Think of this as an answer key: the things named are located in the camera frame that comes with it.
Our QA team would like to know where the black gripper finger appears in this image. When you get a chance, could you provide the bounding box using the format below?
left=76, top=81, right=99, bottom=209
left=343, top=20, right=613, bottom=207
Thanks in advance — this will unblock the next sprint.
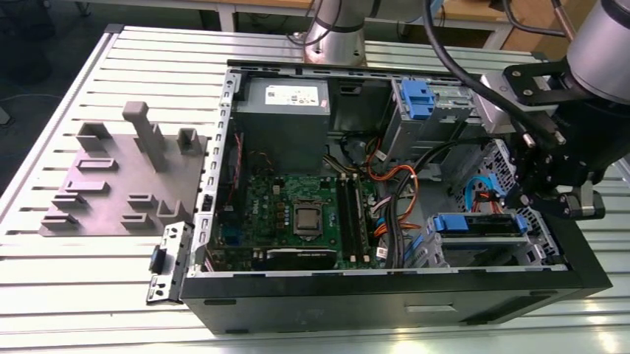
left=505, top=141, right=553, bottom=212
left=533, top=157, right=606, bottom=223

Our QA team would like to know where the blue wire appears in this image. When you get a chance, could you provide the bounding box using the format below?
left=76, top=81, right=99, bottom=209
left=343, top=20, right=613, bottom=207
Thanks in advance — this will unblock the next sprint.
left=463, top=173, right=509, bottom=215

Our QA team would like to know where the hard disk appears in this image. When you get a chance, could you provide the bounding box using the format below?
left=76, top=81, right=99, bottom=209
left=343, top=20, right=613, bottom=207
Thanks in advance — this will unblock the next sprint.
left=431, top=212, right=529, bottom=239

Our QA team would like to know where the metal disk bay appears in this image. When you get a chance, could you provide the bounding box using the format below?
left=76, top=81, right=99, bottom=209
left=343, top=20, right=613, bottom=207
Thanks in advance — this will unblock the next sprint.
left=426, top=212, right=566, bottom=268

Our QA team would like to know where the metal drive cage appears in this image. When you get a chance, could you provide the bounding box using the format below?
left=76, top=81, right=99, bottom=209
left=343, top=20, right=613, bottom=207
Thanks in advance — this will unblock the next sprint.
left=380, top=76, right=498, bottom=165

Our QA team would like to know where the wooden cabinet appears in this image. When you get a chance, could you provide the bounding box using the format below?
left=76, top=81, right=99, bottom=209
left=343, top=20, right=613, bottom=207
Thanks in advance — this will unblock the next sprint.
left=501, top=0, right=591, bottom=62

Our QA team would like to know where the blue drive latch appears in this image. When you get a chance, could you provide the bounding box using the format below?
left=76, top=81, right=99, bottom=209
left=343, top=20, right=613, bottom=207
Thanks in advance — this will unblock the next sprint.
left=400, top=79, right=438, bottom=121

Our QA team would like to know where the RAM stick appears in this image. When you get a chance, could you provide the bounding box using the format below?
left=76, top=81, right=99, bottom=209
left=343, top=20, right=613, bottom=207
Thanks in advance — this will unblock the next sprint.
left=350, top=173, right=371, bottom=262

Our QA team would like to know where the wooden desk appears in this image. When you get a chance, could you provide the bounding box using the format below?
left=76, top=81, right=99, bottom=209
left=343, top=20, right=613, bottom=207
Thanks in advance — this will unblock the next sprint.
left=196, top=0, right=523, bottom=51

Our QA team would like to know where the silver CPU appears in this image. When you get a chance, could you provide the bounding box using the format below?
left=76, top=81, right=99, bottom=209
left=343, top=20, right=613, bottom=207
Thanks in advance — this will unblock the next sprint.
left=295, top=209, right=324, bottom=234

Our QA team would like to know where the CPU socket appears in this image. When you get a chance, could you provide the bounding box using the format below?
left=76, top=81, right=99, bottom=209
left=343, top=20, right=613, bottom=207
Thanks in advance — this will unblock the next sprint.
left=288, top=198, right=330, bottom=243

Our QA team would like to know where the black PC case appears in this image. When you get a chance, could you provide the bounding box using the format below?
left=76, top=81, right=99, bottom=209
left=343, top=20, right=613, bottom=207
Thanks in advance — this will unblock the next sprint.
left=179, top=58, right=614, bottom=335

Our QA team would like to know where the grey power supply unit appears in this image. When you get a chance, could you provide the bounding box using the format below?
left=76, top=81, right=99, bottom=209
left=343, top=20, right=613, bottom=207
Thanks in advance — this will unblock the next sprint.
left=230, top=76, right=332, bottom=175

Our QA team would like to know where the black graphics card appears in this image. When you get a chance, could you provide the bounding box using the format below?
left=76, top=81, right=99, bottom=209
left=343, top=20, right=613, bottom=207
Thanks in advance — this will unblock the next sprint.
left=250, top=246, right=339, bottom=271

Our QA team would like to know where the green motherboard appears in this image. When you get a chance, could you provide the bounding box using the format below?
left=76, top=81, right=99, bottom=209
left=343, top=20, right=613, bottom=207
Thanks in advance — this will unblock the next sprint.
left=208, top=173, right=392, bottom=272

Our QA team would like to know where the blue VGA port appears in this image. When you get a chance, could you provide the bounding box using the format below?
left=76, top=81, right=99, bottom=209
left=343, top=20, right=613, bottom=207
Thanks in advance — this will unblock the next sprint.
left=148, top=246, right=167, bottom=274

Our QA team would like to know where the grey parts rack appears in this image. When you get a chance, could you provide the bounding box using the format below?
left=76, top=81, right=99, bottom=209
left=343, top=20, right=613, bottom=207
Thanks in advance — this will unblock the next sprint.
left=37, top=100, right=212, bottom=239

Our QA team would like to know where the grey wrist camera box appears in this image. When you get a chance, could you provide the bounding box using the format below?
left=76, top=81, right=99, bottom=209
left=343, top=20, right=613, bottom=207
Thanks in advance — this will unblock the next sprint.
left=478, top=72, right=526, bottom=134

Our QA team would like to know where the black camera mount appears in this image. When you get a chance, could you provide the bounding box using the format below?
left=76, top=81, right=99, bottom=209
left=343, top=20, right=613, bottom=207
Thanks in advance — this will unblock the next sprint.
left=505, top=60, right=575, bottom=108

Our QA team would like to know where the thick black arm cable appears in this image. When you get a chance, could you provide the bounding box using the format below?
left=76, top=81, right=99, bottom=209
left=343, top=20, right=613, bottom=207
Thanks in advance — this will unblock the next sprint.
left=422, top=0, right=567, bottom=147

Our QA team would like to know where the orange wire bundle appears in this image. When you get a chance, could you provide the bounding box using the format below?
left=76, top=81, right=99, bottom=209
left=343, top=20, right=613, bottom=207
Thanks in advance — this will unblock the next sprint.
left=366, top=164, right=423, bottom=237

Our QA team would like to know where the black cable bundle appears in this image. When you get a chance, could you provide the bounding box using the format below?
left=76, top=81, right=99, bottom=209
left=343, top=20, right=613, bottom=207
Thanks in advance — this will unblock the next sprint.
left=383, top=136, right=493, bottom=269

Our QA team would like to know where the thin red wire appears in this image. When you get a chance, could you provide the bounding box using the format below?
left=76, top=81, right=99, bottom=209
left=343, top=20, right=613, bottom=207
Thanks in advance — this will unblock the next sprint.
left=232, top=131, right=246, bottom=190

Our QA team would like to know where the metal rear bracket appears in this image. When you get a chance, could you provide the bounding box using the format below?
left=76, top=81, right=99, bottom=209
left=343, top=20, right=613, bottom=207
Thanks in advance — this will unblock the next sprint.
left=146, top=221, right=198, bottom=306

